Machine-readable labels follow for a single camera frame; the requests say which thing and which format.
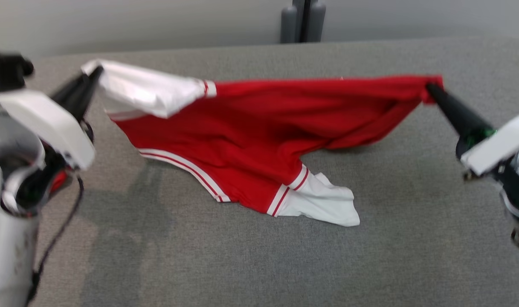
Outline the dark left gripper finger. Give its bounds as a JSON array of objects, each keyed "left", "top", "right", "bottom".
[
  {"left": 50, "top": 73, "right": 93, "bottom": 111},
  {"left": 78, "top": 65, "right": 104, "bottom": 122}
]

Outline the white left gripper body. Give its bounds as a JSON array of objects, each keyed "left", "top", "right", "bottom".
[{"left": 0, "top": 90, "right": 96, "bottom": 171}]

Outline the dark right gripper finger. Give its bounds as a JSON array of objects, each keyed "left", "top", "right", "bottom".
[{"left": 426, "top": 82, "right": 496, "bottom": 148}]

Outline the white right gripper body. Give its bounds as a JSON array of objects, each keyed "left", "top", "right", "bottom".
[{"left": 455, "top": 107, "right": 519, "bottom": 176}]

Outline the red shirt with white sleeves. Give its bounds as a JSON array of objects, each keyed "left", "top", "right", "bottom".
[{"left": 81, "top": 59, "right": 444, "bottom": 227}]

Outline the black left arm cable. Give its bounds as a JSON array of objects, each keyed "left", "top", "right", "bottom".
[{"left": 27, "top": 175, "right": 85, "bottom": 305}]

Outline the grey cylinder post foot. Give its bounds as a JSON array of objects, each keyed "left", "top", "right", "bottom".
[
  {"left": 280, "top": 4, "right": 298, "bottom": 44},
  {"left": 307, "top": 2, "right": 327, "bottom": 43}
]

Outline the grey partition post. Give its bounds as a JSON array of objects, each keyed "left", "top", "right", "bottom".
[{"left": 292, "top": 0, "right": 319, "bottom": 43}]

